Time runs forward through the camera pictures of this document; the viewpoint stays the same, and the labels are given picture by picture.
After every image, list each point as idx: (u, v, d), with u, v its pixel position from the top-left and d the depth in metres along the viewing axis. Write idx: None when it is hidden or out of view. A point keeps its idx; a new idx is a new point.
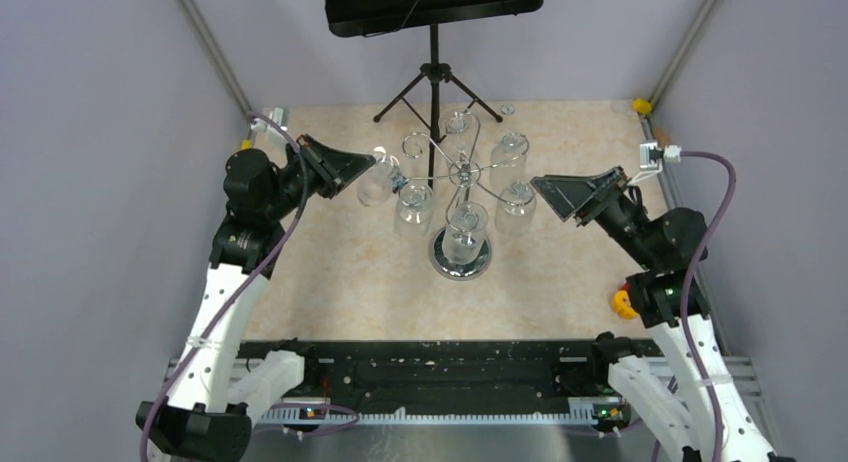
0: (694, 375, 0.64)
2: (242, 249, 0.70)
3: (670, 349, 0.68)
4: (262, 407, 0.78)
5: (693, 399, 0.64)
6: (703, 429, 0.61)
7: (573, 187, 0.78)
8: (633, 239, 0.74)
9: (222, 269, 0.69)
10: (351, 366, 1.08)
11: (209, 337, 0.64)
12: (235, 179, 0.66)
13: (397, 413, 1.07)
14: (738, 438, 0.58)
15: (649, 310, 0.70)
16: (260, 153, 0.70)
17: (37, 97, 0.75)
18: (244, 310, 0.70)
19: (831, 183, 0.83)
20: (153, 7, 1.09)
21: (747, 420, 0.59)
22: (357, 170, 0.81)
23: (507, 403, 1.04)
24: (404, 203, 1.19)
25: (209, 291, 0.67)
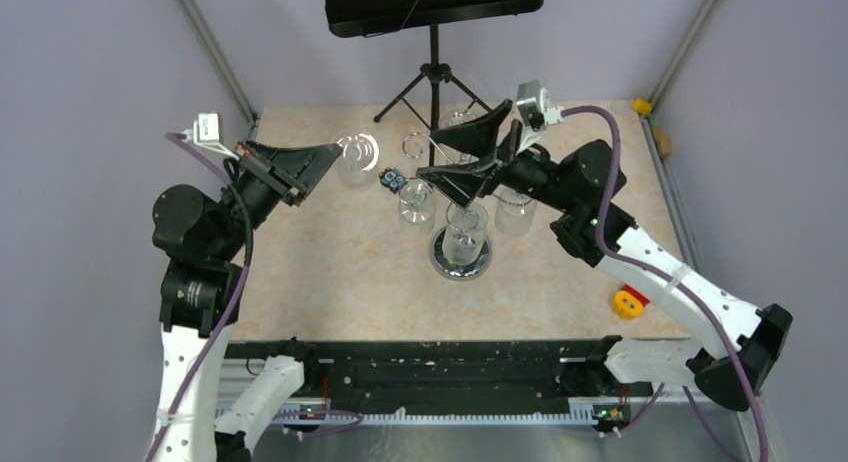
0: (660, 283, 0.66)
2: (195, 304, 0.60)
3: (627, 273, 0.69)
4: (261, 425, 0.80)
5: (673, 302, 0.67)
6: (700, 324, 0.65)
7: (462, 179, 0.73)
8: (545, 189, 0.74)
9: (177, 333, 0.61)
10: (352, 366, 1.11)
11: (178, 411, 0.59)
12: (166, 234, 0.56)
13: (397, 414, 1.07)
14: (730, 318, 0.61)
15: (586, 248, 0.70)
16: (191, 192, 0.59)
17: (35, 96, 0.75)
18: (214, 365, 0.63)
19: (832, 183, 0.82)
20: (152, 7, 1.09)
21: (722, 295, 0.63)
22: (318, 168, 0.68)
23: (507, 403, 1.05)
24: (404, 203, 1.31)
25: (168, 359, 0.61)
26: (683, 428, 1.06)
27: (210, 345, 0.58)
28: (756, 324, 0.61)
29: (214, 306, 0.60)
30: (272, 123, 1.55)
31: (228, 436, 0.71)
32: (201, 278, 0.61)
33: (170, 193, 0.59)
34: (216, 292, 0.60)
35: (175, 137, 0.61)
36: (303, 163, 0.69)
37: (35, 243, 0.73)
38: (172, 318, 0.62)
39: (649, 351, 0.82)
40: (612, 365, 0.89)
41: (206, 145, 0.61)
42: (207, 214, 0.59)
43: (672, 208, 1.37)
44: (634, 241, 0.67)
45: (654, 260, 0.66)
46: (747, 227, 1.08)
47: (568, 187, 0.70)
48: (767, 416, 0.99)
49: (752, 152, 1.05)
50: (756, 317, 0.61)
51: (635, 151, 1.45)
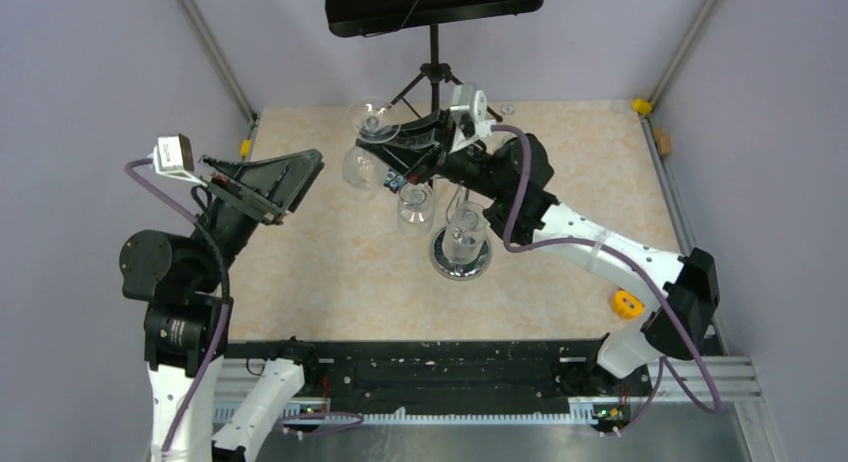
0: (586, 250, 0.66)
2: (180, 344, 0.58)
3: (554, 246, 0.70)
4: (261, 437, 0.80)
5: (604, 266, 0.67)
6: (632, 282, 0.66)
7: (400, 152, 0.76)
8: (478, 178, 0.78)
9: (165, 371, 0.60)
10: (351, 366, 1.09)
11: (171, 448, 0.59)
12: (136, 287, 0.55)
13: (397, 413, 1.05)
14: (655, 268, 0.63)
15: (518, 234, 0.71)
16: (158, 237, 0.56)
17: (37, 98, 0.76)
18: (206, 398, 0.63)
19: (832, 182, 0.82)
20: (152, 7, 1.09)
21: (645, 249, 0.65)
22: (296, 179, 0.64)
23: (507, 403, 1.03)
24: (404, 202, 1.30)
25: (158, 396, 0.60)
26: (685, 428, 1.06)
27: (198, 383, 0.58)
28: (680, 269, 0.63)
29: (200, 344, 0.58)
30: (272, 124, 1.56)
31: (228, 452, 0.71)
32: (185, 314, 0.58)
33: (135, 240, 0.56)
34: (202, 329, 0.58)
35: (132, 168, 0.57)
36: (278, 177, 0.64)
37: (34, 243, 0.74)
38: (158, 356, 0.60)
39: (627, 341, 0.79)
40: (603, 361, 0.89)
41: (169, 173, 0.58)
42: (178, 260, 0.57)
43: (671, 207, 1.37)
44: (556, 216, 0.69)
45: (577, 229, 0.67)
46: (746, 226, 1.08)
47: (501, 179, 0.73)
48: (764, 417, 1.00)
49: (751, 153, 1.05)
50: (679, 263, 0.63)
51: (634, 152, 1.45)
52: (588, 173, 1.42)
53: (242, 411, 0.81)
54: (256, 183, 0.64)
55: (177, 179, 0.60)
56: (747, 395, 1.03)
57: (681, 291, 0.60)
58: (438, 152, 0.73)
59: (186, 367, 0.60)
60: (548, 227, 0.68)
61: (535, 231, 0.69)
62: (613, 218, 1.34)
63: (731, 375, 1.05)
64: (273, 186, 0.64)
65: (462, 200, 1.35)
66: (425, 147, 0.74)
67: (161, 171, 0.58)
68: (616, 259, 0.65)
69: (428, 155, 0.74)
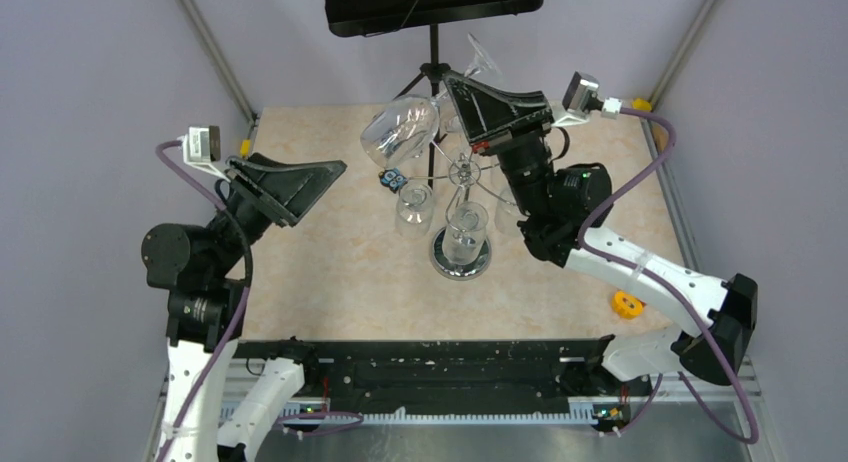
0: (626, 271, 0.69)
2: (201, 320, 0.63)
3: (595, 265, 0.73)
4: (261, 434, 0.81)
5: (643, 288, 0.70)
6: (672, 306, 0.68)
7: (494, 102, 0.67)
8: (528, 183, 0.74)
9: (184, 347, 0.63)
10: (352, 366, 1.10)
11: (182, 424, 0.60)
12: (158, 277, 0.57)
13: (397, 413, 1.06)
14: (697, 293, 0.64)
15: (553, 252, 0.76)
16: (177, 229, 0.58)
17: (37, 99, 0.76)
18: (218, 382, 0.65)
19: (833, 182, 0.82)
20: (152, 6, 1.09)
21: (687, 274, 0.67)
22: (315, 187, 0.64)
23: (507, 401, 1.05)
24: (404, 203, 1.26)
25: (174, 373, 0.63)
26: (684, 428, 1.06)
27: (213, 362, 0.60)
28: (723, 295, 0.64)
29: (220, 322, 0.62)
30: (272, 123, 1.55)
31: (229, 449, 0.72)
32: (208, 293, 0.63)
33: (155, 233, 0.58)
34: (223, 309, 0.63)
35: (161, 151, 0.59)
36: (298, 186, 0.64)
37: (34, 244, 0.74)
38: (179, 332, 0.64)
39: (638, 344, 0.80)
40: (609, 365, 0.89)
41: (195, 163, 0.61)
42: (197, 251, 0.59)
43: (671, 207, 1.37)
44: (596, 237, 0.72)
45: (616, 250, 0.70)
46: (747, 226, 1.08)
47: (558, 204, 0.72)
48: (763, 416, 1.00)
49: (751, 153, 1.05)
50: (722, 290, 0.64)
51: (634, 152, 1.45)
52: None
53: (242, 408, 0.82)
54: (276, 190, 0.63)
55: (201, 171, 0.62)
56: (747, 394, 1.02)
57: (726, 319, 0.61)
58: (544, 117, 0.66)
59: (204, 343, 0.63)
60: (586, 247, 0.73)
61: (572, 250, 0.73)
62: (614, 218, 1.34)
63: None
64: (291, 194, 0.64)
65: (462, 199, 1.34)
66: (535, 106, 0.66)
67: (190, 161, 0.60)
68: (655, 282, 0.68)
69: (527, 118, 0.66)
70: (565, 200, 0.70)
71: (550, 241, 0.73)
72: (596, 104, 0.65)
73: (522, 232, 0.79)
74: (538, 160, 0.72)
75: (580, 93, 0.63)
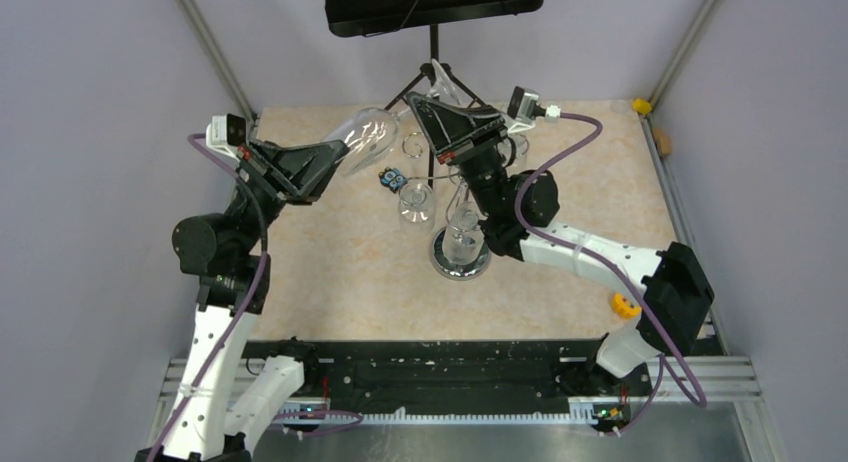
0: (567, 252, 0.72)
2: (232, 289, 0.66)
3: (542, 253, 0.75)
4: (261, 428, 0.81)
5: (587, 267, 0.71)
6: (613, 281, 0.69)
7: (453, 116, 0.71)
8: (485, 187, 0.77)
9: (211, 313, 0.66)
10: (351, 366, 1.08)
11: (200, 385, 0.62)
12: (189, 265, 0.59)
13: (397, 414, 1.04)
14: (633, 264, 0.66)
15: (509, 248, 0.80)
16: (202, 224, 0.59)
17: (38, 99, 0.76)
18: (234, 353, 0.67)
19: (832, 183, 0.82)
20: (152, 7, 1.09)
21: (623, 247, 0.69)
22: (317, 167, 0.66)
23: (507, 402, 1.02)
24: (405, 202, 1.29)
25: (197, 336, 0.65)
26: (684, 427, 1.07)
27: (237, 322, 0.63)
28: (657, 263, 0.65)
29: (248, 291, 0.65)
30: (272, 123, 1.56)
31: (229, 437, 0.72)
32: (235, 271, 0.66)
33: (183, 227, 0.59)
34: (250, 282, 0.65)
35: (191, 138, 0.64)
36: (305, 163, 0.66)
37: (34, 246, 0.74)
38: (208, 299, 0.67)
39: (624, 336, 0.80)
40: (603, 361, 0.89)
41: (216, 147, 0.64)
42: (223, 241, 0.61)
43: (671, 208, 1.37)
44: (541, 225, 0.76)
45: (558, 235, 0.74)
46: (747, 226, 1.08)
47: (509, 206, 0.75)
48: (764, 416, 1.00)
49: (751, 154, 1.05)
50: (657, 258, 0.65)
51: (634, 152, 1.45)
52: (587, 173, 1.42)
53: (243, 400, 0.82)
54: (287, 167, 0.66)
55: (219, 152, 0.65)
56: (747, 395, 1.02)
57: (657, 282, 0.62)
58: (499, 126, 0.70)
59: (230, 309, 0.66)
60: (532, 237, 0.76)
61: (521, 241, 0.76)
62: (613, 218, 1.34)
63: (731, 374, 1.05)
64: (299, 170, 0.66)
65: (462, 199, 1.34)
66: (490, 117, 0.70)
67: (211, 146, 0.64)
68: (594, 259, 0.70)
69: (485, 128, 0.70)
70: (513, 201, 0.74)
71: (505, 239, 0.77)
72: (539, 111, 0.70)
73: (481, 229, 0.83)
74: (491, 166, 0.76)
75: (522, 102, 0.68)
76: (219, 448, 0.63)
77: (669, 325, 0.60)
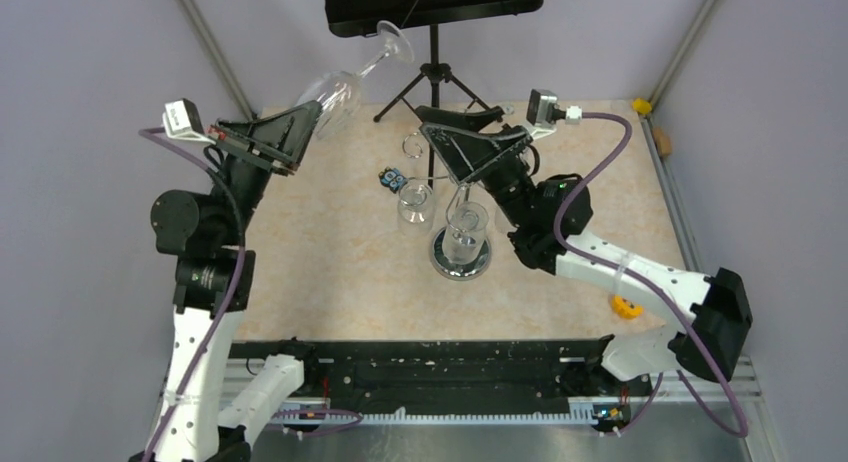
0: (609, 272, 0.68)
2: (209, 287, 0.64)
3: (578, 269, 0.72)
4: (262, 422, 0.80)
5: (627, 288, 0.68)
6: (656, 304, 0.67)
7: (474, 141, 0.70)
8: (514, 198, 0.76)
9: (189, 315, 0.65)
10: (351, 367, 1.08)
11: (185, 392, 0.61)
12: (167, 243, 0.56)
13: (396, 414, 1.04)
14: (680, 290, 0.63)
15: (541, 259, 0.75)
16: (185, 196, 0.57)
17: (38, 100, 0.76)
18: (221, 354, 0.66)
19: (831, 184, 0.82)
20: (153, 8, 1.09)
21: (670, 270, 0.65)
22: (299, 129, 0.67)
23: (506, 403, 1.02)
24: (404, 202, 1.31)
25: (178, 340, 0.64)
26: (684, 427, 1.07)
27: (217, 324, 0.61)
28: (707, 290, 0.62)
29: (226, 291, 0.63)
30: None
31: (229, 430, 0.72)
32: (214, 264, 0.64)
33: (164, 199, 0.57)
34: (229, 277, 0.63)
35: (145, 132, 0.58)
36: (284, 129, 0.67)
37: (35, 246, 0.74)
38: (186, 300, 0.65)
39: (635, 342, 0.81)
40: (610, 366, 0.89)
41: (180, 136, 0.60)
42: (205, 217, 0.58)
43: (671, 208, 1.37)
44: (578, 241, 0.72)
45: (598, 252, 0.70)
46: (747, 226, 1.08)
47: (541, 213, 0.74)
48: (765, 417, 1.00)
49: (751, 154, 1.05)
50: (705, 284, 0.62)
51: (634, 152, 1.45)
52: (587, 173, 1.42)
53: (243, 395, 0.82)
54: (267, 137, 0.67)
55: (187, 142, 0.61)
56: (747, 395, 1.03)
57: (708, 313, 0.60)
58: (525, 145, 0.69)
59: (210, 310, 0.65)
60: (570, 252, 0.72)
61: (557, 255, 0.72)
62: (613, 218, 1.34)
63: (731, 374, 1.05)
64: (281, 137, 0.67)
65: (462, 199, 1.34)
66: (515, 137, 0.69)
67: (173, 134, 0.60)
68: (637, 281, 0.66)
69: (511, 150, 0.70)
70: (546, 209, 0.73)
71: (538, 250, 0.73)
72: (559, 114, 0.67)
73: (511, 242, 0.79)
74: (517, 179, 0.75)
75: (541, 107, 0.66)
76: (214, 449, 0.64)
77: (719, 357, 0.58)
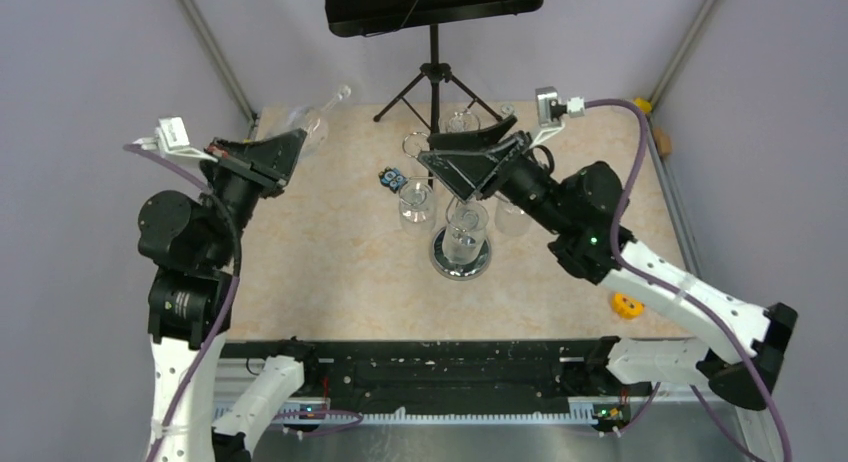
0: (668, 295, 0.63)
2: (184, 317, 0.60)
3: (628, 285, 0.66)
4: (261, 427, 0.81)
5: (680, 313, 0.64)
6: (708, 331, 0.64)
7: (470, 160, 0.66)
8: (541, 204, 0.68)
9: (167, 344, 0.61)
10: (351, 366, 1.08)
11: (172, 423, 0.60)
12: (152, 243, 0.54)
13: (397, 413, 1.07)
14: (741, 323, 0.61)
15: (590, 269, 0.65)
16: (179, 196, 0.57)
17: (38, 99, 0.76)
18: (207, 377, 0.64)
19: (832, 183, 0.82)
20: (153, 7, 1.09)
21: (729, 301, 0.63)
22: (290, 154, 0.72)
23: (507, 404, 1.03)
24: (405, 202, 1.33)
25: (159, 370, 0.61)
26: (685, 427, 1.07)
27: (200, 356, 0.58)
28: (766, 327, 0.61)
29: (203, 317, 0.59)
30: (272, 123, 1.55)
31: (228, 437, 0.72)
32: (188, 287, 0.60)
33: (156, 199, 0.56)
34: (206, 303, 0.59)
35: (137, 147, 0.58)
36: (276, 153, 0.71)
37: (35, 245, 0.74)
38: (161, 330, 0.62)
39: (654, 354, 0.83)
40: (616, 370, 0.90)
41: (178, 152, 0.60)
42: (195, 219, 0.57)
43: (671, 207, 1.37)
44: (634, 256, 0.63)
45: (658, 272, 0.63)
46: (748, 226, 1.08)
47: (571, 211, 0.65)
48: (763, 417, 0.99)
49: (751, 154, 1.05)
50: (765, 320, 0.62)
51: (634, 151, 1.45)
52: None
53: (243, 400, 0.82)
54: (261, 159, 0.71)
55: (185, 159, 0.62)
56: None
57: (769, 354, 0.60)
58: (520, 151, 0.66)
59: (188, 341, 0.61)
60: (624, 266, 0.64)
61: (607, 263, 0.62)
62: None
63: None
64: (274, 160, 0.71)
65: (462, 199, 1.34)
66: (508, 146, 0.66)
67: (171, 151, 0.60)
68: (697, 309, 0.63)
69: (507, 159, 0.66)
70: (575, 205, 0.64)
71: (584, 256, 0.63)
72: (560, 112, 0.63)
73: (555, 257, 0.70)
74: (533, 182, 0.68)
75: (540, 107, 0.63)
76: None
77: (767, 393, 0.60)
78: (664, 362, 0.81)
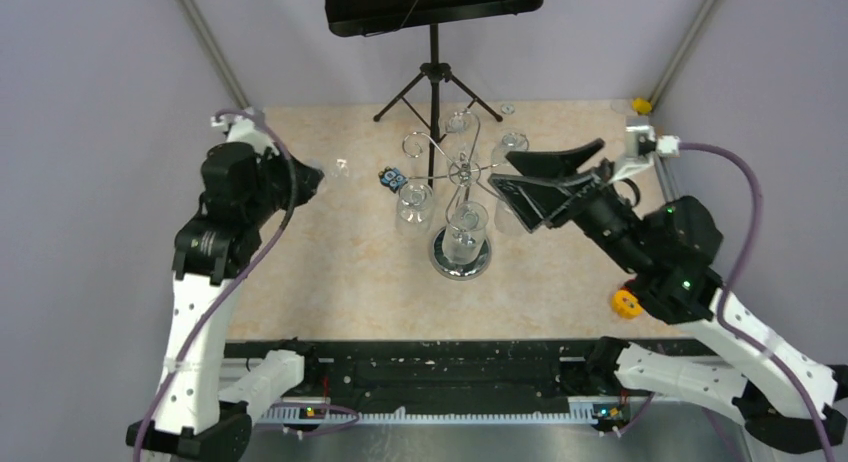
0: (752, 352, 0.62)
2: (207, 254, 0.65)
3: (710, 336, 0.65)
4: (262, 404, 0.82)
5: (755, 369, 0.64)
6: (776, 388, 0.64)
7: (542, 189, 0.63)
8: (616, 240, 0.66)
9: (189, 281, 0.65)
10: (352, 366, 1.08)
11: (186, 358, 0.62)
12: (212, 166, 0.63)
13: (397, 413, 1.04)
14: (815, 385, 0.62)
15: (673, 310, 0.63)
16: (245, 145, 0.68)
17: (38, 101, 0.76)
18: (221, 324, 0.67)
19: (832, 184, 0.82)
20: (152, 7, 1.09)
21: (805, 361, 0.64)
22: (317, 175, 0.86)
23: (508, 402, 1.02)
24: (404, 202, 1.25)
25: (178, 307, 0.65)
26: (683, 427, 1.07)
27: (225, 292, 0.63)
28: (832, 387, 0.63)
29: (227, 255, 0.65)
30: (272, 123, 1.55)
31: (231, 403, 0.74)
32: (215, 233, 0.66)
33: (226, 143, 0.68)
34: (230, 244, 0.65)
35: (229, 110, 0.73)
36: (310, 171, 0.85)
37: (35, 246, 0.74)
38: (184, 267, 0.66)
39: (676, 373, 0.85)
40: (627, 381, 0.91)
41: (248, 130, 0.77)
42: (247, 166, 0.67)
43: None
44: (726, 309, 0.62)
45: (744, 328, 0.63)
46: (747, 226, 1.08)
47: (655, 249, 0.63)
48: None
49: (751, 154, 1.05)
50: (832, 382, 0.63)
51: None
52: None
53: (246, 378, 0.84)
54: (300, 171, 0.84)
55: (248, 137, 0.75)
56: None
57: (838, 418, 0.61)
58: (597, 187, 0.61)
59: (210, 279, 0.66)
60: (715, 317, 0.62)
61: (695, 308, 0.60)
62: None
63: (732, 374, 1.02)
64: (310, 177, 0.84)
65: (461, 199, 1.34)
66: (582, 181, 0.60)
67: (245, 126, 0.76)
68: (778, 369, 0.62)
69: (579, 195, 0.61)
70: (661, 243, 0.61)
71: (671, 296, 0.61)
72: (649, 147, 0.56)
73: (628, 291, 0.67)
74: (613, 214, 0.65)
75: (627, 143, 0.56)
76: (215, 420, 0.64)
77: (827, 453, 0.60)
78: (690, 386, 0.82)
